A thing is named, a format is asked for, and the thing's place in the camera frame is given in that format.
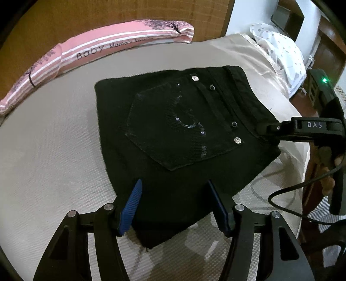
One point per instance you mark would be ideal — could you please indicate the striped grey white cloth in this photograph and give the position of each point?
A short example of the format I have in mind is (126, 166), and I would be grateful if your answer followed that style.
(317, 216)

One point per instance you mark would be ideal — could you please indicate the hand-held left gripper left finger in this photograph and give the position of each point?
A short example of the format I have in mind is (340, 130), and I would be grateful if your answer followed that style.
(132, 206)

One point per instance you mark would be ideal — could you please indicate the white dotted pillow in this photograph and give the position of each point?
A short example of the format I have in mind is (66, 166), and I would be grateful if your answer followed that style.
(283, 51)

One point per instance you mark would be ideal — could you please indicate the person's right hand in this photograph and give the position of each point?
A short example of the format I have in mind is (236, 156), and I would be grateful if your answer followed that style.
(328, 186)

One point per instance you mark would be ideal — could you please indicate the pink striped pillow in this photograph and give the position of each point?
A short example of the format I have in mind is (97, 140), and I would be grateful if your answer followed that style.
(94, 46)

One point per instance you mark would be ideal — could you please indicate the black pants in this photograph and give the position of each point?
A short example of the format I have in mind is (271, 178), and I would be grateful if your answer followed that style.
(162, 108)

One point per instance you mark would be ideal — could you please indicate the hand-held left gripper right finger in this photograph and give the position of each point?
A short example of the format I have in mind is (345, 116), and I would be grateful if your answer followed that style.
(220, 212)

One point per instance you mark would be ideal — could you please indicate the wooden headboard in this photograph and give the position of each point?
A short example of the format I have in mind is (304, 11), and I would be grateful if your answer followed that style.
(81, 16)

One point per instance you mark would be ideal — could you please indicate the beige bed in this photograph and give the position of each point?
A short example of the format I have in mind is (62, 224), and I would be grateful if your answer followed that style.
(54, 162)

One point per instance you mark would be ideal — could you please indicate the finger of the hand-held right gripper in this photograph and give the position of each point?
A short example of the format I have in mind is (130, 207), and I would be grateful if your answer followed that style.
(273, 129)

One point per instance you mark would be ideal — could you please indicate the brown wooden cabinet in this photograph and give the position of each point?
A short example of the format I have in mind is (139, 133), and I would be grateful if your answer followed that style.
(289, 19)

